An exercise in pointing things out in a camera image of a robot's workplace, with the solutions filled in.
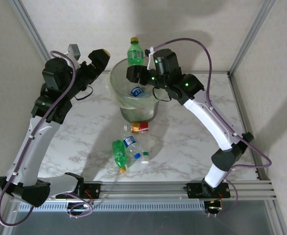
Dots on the small bottle blue label white cap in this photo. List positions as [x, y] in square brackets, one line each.
[136, 91]

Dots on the green bottle yellow cap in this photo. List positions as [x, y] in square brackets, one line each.
[135, 55]

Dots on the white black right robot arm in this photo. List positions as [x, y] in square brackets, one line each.
[207, 122]

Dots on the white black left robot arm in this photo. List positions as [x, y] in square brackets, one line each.
[35, 147]

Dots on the translucent plastic bucket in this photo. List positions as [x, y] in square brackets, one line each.
[138, 113]

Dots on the clear bottle red gold label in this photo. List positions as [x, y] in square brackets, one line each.
[142, 126]

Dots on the clear bottle blue label blue cap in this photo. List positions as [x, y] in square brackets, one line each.
[129, 141]

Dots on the green bottle orange cap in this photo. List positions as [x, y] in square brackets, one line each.
[119, 153]

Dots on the small bottle green band white cap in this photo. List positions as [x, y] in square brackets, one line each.
[145, 160]

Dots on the grey metal lower panel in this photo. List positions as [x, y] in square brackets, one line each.
[143, 225]

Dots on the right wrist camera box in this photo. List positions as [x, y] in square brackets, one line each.
[149, 61]

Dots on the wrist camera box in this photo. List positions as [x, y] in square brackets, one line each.
[75, 52]
[149, 61]

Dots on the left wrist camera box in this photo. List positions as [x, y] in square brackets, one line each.
[75, 52]

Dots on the aluminium frame post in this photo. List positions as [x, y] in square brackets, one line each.
[250, 36]
[33, 34]

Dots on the aluminium frame side rail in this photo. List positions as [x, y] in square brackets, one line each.
[243, 110]

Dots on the aluminium frame front rail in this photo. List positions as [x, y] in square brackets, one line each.
[143, 193]

